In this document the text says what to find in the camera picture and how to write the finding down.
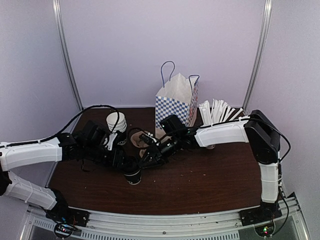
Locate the right aluminium corner post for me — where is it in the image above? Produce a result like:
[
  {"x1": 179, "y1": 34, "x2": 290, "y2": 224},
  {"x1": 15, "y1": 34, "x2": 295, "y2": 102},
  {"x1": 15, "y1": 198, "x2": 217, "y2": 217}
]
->
[{"x1": 242, "y1": 0, "x2": 273, "y2": 112}]

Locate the blue checkered paper bag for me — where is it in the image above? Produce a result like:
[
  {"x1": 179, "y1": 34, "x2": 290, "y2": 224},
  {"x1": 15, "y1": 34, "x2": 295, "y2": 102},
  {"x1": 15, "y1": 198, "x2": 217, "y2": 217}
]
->
[{"x1": 155, "y1": 64, "x2": 200, "y2": 139}]

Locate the stack of paper cups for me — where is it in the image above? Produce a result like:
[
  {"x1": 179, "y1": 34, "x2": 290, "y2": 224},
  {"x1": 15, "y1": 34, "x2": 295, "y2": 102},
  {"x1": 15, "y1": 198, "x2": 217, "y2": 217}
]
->
[{"x1": 106, "y1": 112, "x2": 127, "y2": 146}]

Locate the brown cardboard cup carrier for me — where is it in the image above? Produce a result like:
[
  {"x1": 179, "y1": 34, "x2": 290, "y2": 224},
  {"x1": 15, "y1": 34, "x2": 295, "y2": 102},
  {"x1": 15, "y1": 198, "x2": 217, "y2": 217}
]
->
[{"x1": 130, "y1": 131, "x2": 149, "y2": 149}]

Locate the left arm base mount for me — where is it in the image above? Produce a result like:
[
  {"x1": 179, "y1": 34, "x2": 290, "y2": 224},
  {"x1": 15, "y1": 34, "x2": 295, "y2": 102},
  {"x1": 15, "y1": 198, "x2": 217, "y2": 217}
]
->
[{"x1": 45, "y1": 189, "x2": 90, "y2": 227}]

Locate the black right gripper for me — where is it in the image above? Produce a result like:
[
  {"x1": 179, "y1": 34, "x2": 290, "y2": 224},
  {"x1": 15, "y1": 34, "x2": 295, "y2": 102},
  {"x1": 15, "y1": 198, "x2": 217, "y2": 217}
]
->
[{"x1": 138, "y1": 134, "x2": 182, "y2": 168}]

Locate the black and white paper cup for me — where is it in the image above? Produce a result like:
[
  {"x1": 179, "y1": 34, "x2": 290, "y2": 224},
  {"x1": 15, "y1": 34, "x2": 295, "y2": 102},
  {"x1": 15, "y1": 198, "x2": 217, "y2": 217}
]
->
[{"x1": 123, "y1": 168, "x2": 142, "y2": 185}]

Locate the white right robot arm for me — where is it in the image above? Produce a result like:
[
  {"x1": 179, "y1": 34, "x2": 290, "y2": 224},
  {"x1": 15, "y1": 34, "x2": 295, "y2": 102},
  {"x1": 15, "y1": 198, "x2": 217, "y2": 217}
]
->
[{"x1": 138, "y1": 110, "x2": 282, "y2": 221}]

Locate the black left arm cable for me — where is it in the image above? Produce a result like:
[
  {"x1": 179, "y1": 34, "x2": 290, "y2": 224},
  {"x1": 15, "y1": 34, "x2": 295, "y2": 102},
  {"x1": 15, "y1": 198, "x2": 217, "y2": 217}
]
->
[{"x1": 42, "y1": 104, "x2": 121, "y2": 143}]

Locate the aluminium front rail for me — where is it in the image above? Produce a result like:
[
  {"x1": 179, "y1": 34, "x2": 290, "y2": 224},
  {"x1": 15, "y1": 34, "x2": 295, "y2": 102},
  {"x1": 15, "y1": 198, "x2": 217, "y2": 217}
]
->
[{"x1": 17, "y1": 196, "x2": 311, "y2": 240}]

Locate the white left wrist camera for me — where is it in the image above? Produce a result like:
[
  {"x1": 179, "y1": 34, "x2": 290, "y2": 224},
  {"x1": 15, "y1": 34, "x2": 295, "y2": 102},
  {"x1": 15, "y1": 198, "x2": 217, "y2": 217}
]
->
[{"x1": 103, "y1": 132, "x2": 118, "y2": 151}]

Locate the left aluminium corner post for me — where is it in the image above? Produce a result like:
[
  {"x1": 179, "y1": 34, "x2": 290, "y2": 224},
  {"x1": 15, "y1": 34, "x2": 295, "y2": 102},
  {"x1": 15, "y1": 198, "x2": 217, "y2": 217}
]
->
[{"x1": 52, "y1": 0, "x2": 84, "y2": 111}]

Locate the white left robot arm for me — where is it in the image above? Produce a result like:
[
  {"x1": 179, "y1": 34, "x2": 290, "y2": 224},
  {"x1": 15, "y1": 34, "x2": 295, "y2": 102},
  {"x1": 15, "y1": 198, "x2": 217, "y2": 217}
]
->
[{"x1": 0, "y1": 120, "x2": 126, "y2": 222}]

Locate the aluminium corner post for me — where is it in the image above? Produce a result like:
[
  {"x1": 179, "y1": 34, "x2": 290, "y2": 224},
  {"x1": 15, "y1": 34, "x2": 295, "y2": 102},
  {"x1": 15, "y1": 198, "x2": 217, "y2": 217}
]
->
[
  {"x1": 52, "y1": 0, "x2": 84, "y2": 111},
  {"x1": 242, "y1": 0, "x2": 273, "y2": 112}
]

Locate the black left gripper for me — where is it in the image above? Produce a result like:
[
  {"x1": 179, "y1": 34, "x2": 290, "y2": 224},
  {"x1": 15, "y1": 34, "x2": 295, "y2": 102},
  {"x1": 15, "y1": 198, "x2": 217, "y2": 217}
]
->
[{"x1": 83, "y1": 142, "x2": 132, "y2": 169}]

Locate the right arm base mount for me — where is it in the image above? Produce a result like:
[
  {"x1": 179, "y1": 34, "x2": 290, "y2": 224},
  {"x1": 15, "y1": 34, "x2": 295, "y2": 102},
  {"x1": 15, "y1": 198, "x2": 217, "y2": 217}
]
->
[{"x1": 239, "y1": 201, "x2": 282, "y2": 226}]

